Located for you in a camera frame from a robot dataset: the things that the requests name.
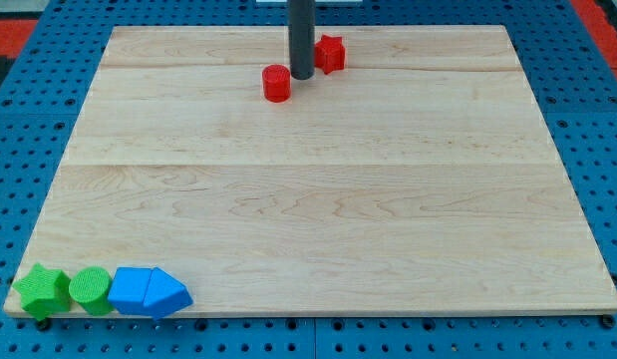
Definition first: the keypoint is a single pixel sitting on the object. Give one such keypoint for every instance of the red star block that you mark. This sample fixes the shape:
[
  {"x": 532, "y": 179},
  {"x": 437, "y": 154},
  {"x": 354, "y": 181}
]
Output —
[{"x": 329, "y": 54}]

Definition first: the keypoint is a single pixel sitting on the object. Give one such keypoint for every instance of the green star block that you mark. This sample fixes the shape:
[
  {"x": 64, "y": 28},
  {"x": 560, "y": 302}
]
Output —
[{"x": 44, "y": 292}]

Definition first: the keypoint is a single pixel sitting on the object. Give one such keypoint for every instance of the red cylinder block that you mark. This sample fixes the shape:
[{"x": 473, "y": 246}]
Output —
[{"x": 276, "y": 83}]

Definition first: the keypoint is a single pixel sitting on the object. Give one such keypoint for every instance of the light wooden board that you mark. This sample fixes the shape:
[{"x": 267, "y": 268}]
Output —
[{"x": 421, "y": 180}]

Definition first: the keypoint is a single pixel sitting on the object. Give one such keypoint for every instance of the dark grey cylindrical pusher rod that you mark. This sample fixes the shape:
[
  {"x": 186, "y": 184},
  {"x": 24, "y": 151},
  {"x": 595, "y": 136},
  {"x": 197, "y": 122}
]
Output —
[{"x": 301, "y": 24}]

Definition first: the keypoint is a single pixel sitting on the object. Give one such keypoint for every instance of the blue triangular prism block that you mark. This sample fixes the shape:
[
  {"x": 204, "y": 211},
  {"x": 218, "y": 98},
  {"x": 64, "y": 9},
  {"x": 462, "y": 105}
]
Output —
[{"x": 165, "y": 295}]

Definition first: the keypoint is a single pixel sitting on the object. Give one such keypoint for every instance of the blue cube block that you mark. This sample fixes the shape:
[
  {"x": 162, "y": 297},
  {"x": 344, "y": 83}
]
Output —
[{"x": 128, "y": 290}]

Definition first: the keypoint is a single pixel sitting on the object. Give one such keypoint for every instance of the green cylinder block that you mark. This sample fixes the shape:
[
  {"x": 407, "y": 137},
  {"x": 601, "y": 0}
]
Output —
[{"x": 90, "y": 289}]

